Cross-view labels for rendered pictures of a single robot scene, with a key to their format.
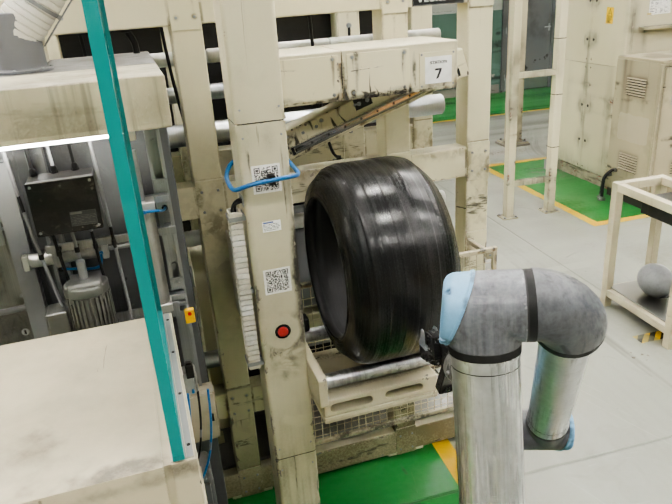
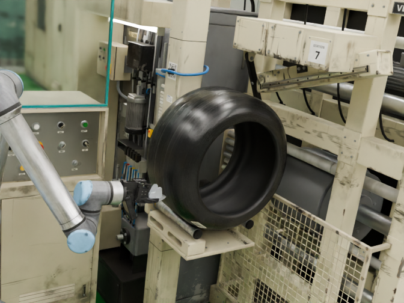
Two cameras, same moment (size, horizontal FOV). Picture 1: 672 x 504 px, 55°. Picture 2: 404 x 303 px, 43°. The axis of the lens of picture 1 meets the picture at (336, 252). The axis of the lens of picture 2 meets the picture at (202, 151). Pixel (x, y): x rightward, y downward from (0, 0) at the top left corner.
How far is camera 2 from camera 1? 2.33 m
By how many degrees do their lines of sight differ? 66
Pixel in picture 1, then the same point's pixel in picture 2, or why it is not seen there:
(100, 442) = not seen: hidden behind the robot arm
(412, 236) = (173, 125)
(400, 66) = (296, 42)
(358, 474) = not seen: outside the picture
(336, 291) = (240, 187)
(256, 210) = (166, 86)
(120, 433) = not seen: hidden behind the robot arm
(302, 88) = (246, 39)
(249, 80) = (176, 14)
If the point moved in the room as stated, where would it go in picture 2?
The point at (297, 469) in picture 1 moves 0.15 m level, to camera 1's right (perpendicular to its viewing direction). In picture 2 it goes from (153, 255) to (159, 270)
